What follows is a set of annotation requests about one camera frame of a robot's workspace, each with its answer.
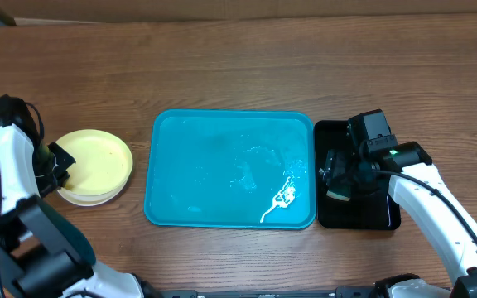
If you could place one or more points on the green rimmed plate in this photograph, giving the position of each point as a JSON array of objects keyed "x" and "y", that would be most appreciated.
[{"x": 102, "y": 161}]

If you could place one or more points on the white foam spill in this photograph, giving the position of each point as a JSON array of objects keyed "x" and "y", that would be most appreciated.
[{"x": 266, "y": 179}]

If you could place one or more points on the teal plastic tray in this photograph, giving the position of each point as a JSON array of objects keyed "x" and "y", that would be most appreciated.
[{"x": 191, "y": 163}]

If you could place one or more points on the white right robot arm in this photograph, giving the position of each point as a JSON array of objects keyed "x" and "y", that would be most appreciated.
[{"x": 413, "y": 182}]

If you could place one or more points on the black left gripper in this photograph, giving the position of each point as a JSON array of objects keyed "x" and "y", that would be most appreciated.
[{"x": 68, "y": 161}]

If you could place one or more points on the white plate with red smears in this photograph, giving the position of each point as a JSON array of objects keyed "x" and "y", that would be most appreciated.
[{"x": 92, "y": 200}]

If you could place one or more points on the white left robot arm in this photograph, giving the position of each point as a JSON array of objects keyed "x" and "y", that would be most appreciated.
[{"x": 41, "y": 253}]

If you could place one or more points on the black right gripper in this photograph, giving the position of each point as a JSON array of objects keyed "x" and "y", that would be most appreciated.
[{"x": 337, "y": 172}]

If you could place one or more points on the green yellow sponge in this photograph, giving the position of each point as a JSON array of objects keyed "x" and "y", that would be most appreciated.
[{"x": 339, "y": 192}]

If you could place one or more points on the black rectangular tray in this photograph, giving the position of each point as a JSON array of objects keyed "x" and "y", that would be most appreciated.
[{"x": 375, "y": 211}]

